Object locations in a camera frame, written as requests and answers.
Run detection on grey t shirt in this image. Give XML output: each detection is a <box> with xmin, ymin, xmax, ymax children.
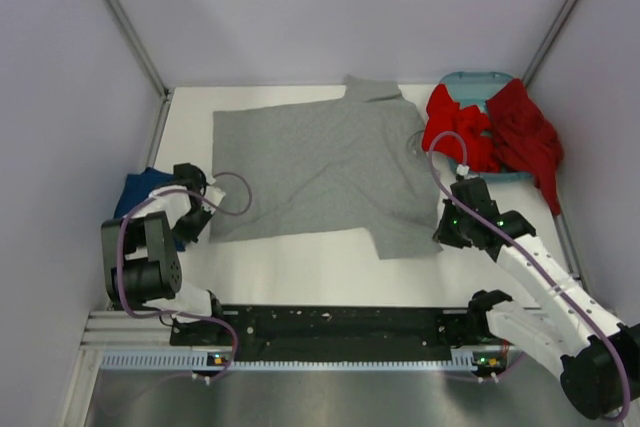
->
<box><xmin>210</xmin><ymin>76</ymin><xmax>441</xmax><ymax>260</ymax></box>

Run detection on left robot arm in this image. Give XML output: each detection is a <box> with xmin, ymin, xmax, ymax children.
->
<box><xmin>100</xmin><ymin>163</ymin><xmax>227</xmax><ymax>344</ymax></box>

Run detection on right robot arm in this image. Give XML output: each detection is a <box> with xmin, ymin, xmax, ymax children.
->
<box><xmin>434</xmin><ymin>176</ymin><xmax>639</xmax><ymax>422</ymax></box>

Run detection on folded blue t shirt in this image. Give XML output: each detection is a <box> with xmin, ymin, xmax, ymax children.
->
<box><xmin>113</xmin><ymin>167</ymin><xmax>175</xmax><ymax>219</ymax></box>

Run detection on dark red t shirt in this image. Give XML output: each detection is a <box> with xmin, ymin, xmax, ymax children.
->
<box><xmin>486</xmin><ymin>78</ymin><xmax>564</xmax><ymax>216</ymax></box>

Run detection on teal plastic basket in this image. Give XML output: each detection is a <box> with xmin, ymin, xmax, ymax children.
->
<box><xmin>439</xmin><ymin>71</ymin><xmax>532</xmax><ymax>183</ymax></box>

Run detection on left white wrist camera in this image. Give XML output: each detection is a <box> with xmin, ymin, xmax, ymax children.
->
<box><xmin>202</xmin><ymin>174</ymin><xmax>226</xmax><ymax>215</ymax></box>

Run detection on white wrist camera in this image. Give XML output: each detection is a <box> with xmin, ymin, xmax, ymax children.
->
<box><xmin>202</xmin><ymin>174</ymin><xmax>226</xmax><ymax>215</ymax></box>
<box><xmin>455</xmin><ymin>164</ymin><xmax>473</xmax><ymax>181</ymax></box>

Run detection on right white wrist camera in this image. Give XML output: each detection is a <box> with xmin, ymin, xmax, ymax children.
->
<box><xmin>455</xmin><ymin>164</ymin><xmax>473</xmax><ymax>181</ymax></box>

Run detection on left aluminium corner post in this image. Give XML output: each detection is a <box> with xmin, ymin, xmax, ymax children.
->
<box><xmin>74</xmin><ymin>0</ymin><xmax>171</xmax><ymax>98</ymax></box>

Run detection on aluminium corner post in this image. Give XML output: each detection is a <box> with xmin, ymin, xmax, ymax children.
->
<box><xmin>74</xmin><ymin>0</ymin><xmax>171</xmax><ymax>98</ymax></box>
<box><xmin>521</xmin><ymin>0</ymin><xmax>582</xmax><ymax>88</ymax></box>

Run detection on aluminium frame rail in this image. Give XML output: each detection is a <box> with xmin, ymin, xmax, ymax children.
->
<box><xmin>82</xmin><ymin>307</ymin><xmax>626</xmax><ymax>347</ymax></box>

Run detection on grey slotted cable duct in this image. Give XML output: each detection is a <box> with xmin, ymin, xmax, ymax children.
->
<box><xmin>100</xmin><ymin>350</ymin><xmax>478</xmax><ymax>372</ymax></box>

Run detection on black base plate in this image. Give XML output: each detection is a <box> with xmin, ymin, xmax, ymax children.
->
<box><xmin>169</xmin><ymin>302</ymin><xmax>529</xmax><ymax>362</ymax></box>

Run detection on right aluminium corner post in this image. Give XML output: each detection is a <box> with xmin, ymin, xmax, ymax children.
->
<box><xmin>521</xmin><ymin>0</ymin><xmax>582</xmax><ymax>88</ymax></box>

